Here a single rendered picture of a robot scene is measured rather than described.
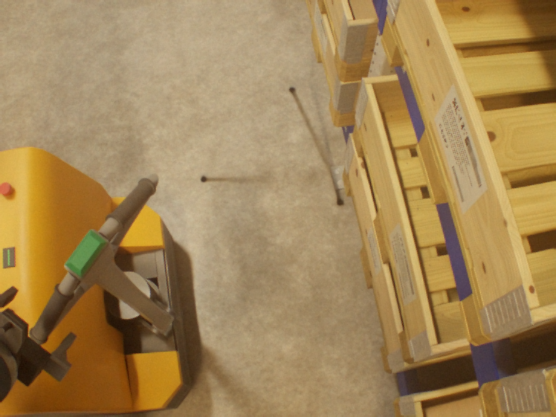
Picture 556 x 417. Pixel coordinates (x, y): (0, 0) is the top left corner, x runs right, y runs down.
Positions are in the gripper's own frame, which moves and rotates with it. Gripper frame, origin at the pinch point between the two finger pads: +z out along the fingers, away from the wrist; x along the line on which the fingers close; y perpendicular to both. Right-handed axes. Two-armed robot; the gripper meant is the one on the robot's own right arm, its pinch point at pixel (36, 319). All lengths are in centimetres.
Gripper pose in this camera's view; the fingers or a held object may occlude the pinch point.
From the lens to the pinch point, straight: 103.4
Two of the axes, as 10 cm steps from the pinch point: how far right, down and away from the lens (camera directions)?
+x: 8.0, 5.9, 0.7
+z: 0.7, -2.2, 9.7
